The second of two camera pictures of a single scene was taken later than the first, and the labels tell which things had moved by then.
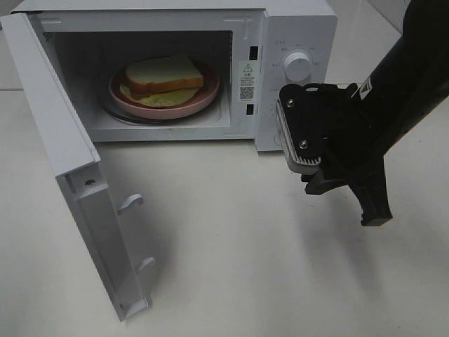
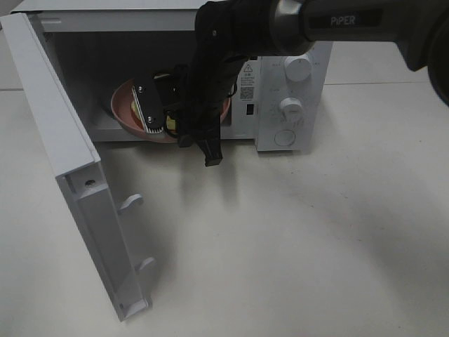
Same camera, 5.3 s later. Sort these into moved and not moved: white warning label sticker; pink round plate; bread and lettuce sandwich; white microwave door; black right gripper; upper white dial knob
Moved: bread and lettuce sandwich; black right gripper; pink round plate
Not moved: white warning label sticker; white microwave door; upper white dial knob
